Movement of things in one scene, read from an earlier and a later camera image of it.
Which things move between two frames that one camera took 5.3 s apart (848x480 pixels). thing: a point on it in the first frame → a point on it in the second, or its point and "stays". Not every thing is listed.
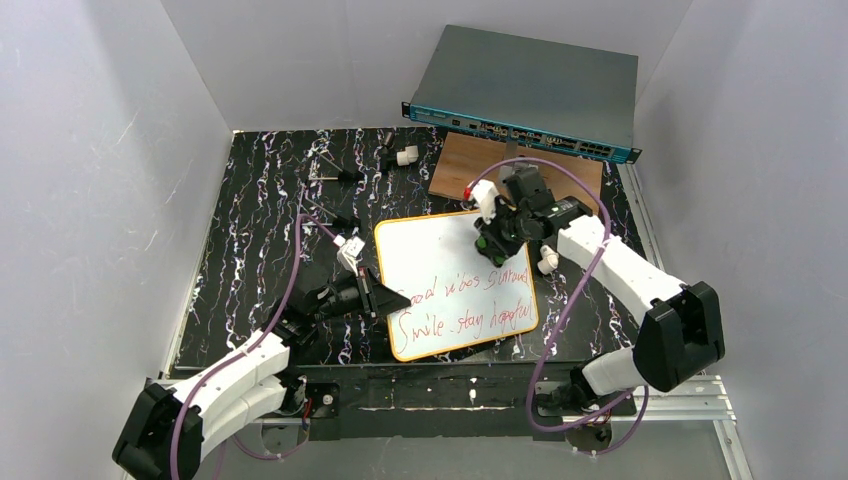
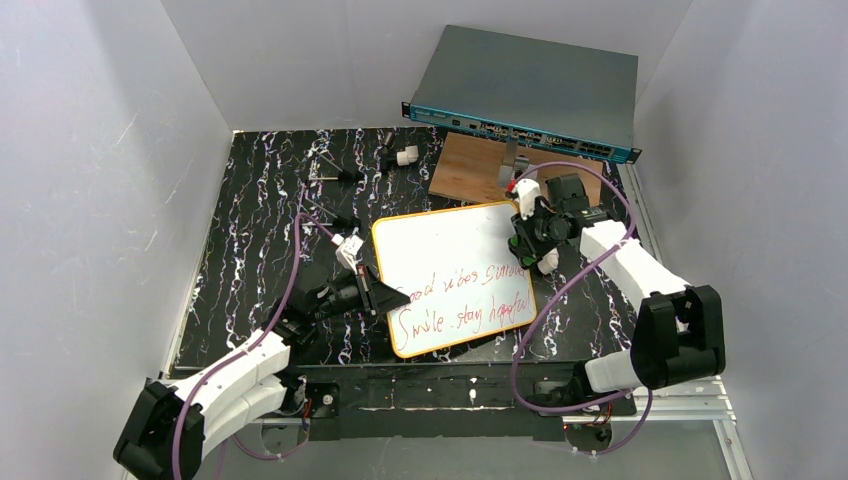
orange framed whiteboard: [458, 297] stays
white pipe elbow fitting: [549, 260] stays
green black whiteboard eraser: [490, 247] → [524, 258]
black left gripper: [365, 295] stays
